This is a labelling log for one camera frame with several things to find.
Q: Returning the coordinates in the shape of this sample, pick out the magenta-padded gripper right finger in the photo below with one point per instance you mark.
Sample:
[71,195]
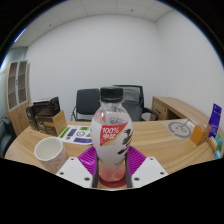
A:
[148,171]

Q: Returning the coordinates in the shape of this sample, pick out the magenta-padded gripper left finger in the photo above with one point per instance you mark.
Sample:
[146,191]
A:
[75,171]

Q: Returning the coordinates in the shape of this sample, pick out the clear bottle with pink drink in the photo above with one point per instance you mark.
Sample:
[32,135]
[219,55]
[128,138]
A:
[111,140]

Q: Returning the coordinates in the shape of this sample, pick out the white paper cup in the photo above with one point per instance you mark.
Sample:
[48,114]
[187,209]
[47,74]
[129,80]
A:
[50,153]

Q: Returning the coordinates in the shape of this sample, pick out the white sticker sheet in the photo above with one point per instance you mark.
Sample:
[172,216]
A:
[75,135]

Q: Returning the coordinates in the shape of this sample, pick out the brown and gold box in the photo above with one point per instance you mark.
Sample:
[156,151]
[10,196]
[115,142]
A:
[51,125]

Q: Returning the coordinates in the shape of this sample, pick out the white bag with circle print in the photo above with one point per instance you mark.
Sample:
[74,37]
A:
[178,128]

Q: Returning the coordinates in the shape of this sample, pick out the black mesh armchair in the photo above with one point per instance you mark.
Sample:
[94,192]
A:
[148,111]

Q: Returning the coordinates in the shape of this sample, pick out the small yellow box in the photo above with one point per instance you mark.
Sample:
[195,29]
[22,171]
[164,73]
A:
[211,143]

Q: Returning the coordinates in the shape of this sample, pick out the grey backpack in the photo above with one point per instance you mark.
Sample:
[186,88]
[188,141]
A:
[132,103]

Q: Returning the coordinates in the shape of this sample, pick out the wooden side desk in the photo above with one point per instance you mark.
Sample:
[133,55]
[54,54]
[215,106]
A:
[176,106]

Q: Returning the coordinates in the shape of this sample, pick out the black office chair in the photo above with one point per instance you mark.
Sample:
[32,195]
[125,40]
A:
[86,101]

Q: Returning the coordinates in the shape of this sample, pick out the black gift box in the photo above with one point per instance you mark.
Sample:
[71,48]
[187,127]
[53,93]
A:
[46,106]

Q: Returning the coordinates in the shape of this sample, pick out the small blue packet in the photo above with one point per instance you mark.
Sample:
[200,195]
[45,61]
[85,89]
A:
[217,154]

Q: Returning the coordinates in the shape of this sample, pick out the black leather sofa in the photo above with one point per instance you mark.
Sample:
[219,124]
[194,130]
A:
[6,136]

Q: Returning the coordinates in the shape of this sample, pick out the green packet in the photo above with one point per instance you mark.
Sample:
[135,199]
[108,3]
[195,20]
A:
[219,140]

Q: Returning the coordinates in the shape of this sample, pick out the wooden shelf cabinet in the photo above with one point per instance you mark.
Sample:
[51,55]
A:
[18,116]

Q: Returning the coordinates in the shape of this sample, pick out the purple packet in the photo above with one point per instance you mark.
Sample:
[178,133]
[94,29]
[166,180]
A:
[215,120]

